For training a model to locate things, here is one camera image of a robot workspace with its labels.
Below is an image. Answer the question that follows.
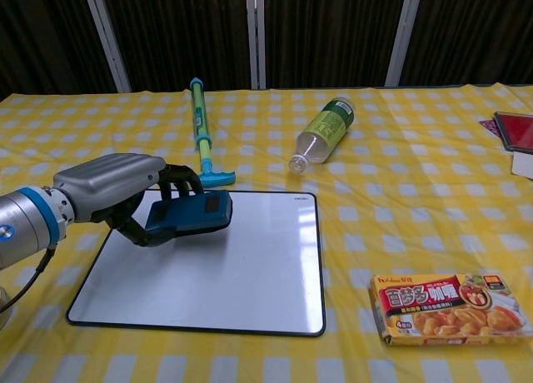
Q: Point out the clear bottle with green label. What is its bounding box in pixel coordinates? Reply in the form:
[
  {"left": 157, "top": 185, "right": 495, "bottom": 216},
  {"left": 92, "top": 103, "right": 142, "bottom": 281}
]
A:
[{"left": 288, "top": 97, "right": 356, "bottom": 175}]

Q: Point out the purple patterned card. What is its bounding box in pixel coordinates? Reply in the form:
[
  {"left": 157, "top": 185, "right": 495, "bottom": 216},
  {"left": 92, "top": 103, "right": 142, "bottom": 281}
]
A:
[{"left": 478, "top": 119, "right": 507, "bottom": 139}]

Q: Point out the white and blue bookmark card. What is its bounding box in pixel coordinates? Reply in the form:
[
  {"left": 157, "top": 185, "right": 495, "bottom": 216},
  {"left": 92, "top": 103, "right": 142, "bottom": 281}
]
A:
[{"left": 511, "top": 151, "right": 533, "bottom": 177}]

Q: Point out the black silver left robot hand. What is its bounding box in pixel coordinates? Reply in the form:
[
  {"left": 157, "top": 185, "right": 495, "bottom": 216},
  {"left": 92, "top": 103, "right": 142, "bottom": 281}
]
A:
[{"left": 52, "top": 152, "right": 205, "bottom": 247}]

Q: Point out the yellow white checkered tablecloth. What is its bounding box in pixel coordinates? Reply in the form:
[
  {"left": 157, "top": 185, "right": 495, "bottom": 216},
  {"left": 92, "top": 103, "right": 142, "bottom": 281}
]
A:
[{"left": 0, "top": 82, "right": 533, "bottom": 383}]

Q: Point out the grey partition post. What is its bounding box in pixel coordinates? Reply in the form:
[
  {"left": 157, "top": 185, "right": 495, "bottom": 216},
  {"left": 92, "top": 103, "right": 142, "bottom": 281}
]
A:
[
  {"left": 82, "top": 0, "right": 132, "bottom": 93},
  {"left": 385, "top": 0, "right": 414, "bottom": 88},
  {"left": 247, "top": 0, "right": 267, "bottom": 91}
]

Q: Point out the green blue toy water pump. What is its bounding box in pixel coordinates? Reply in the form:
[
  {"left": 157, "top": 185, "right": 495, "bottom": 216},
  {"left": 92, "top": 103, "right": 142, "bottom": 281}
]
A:
[{"left": 189, "top": 77, "right": 237, "bottom": 189}]

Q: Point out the orange curry box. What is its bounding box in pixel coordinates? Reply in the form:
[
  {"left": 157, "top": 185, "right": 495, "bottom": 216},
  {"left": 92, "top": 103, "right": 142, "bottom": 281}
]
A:
[{"left": 368, "top": 270, "right": 526, "bottom": 347}]

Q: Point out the blue whiteboard eraser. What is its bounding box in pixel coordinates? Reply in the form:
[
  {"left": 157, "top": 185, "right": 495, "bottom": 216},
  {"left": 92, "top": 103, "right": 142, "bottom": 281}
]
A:
[{"left": 143, "top": 190, "right": 233, "bottom": 238}]

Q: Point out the red flat case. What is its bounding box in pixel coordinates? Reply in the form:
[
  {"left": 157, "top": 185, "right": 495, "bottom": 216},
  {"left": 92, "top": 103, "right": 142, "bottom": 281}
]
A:
[{"left": 493, "top": 111, "right": 533, "bottom": 153}]

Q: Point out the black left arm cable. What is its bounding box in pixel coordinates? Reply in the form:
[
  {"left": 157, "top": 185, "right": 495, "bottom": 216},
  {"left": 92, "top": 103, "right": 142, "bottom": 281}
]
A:
[{"left": 0, "top": 245, "right": 57, "bottom": 313}]

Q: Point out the white whiteboard with black frame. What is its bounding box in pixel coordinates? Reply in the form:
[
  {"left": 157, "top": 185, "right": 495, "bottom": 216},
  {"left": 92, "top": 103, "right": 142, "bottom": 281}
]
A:
[{"left": 66, "top": 189, "right": 326, "bottom": 338}]

